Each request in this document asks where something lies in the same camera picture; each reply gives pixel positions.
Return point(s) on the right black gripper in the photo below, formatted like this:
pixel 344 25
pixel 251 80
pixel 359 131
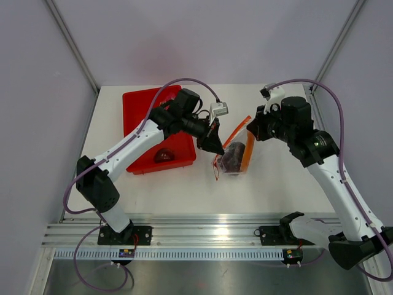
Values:
pixel 258 126

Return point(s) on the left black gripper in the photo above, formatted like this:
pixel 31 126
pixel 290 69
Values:
pixel 209 141

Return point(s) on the dark red grape bunch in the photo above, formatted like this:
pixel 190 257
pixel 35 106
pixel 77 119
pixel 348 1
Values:
pixel 229 164

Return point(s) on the dark plum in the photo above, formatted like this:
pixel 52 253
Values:
pixel 236 149

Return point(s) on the clear orange zip top bag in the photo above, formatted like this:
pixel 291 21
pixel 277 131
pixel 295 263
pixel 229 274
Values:
pixel 238 134

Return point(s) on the red apple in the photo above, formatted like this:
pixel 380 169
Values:
pixel 164 155

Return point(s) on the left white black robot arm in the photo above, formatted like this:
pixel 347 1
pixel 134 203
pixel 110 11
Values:
pixel 96 177

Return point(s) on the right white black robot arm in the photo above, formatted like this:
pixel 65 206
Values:
pixel 360 235

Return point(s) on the pink dragon fruit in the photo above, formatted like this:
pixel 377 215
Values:
pixel 166 101

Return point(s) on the red plastic tray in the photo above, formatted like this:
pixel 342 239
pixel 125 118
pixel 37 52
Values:
pixel 135 107

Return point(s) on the right small circuit board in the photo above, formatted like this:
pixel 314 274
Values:
pixel 293 254

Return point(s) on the small circuit board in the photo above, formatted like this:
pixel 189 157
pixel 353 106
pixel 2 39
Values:
pixel 293 254
pixel 126 253

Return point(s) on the left small circuit board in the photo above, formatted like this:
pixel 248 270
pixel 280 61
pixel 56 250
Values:
pixel 126 253

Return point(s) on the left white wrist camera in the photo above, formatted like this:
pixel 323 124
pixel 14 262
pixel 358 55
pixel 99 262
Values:
pixel 217 109

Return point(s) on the aluminium mounting rail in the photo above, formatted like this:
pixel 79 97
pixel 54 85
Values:
pixel 171 230

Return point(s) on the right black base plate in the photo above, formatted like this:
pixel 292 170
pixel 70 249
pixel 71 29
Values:
pixel 271 236

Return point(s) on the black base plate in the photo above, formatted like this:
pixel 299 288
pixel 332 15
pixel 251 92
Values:
pixel 139 235
pixel 271 236

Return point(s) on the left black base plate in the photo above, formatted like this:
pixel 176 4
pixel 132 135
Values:
pixel 139 235

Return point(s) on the right aluminium corner post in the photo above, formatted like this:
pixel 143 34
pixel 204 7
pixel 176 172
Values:
pixel 340 39

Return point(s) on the aluminium corner post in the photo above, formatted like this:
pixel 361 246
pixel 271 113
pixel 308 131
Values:
pixel 71 43
pixel 340 39

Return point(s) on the white slotted cable duct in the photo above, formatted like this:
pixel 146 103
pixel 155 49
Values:
pixel 155 254

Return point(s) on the left aluminium corner post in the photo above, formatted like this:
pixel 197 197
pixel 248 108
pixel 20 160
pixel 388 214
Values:
pixel 71 43

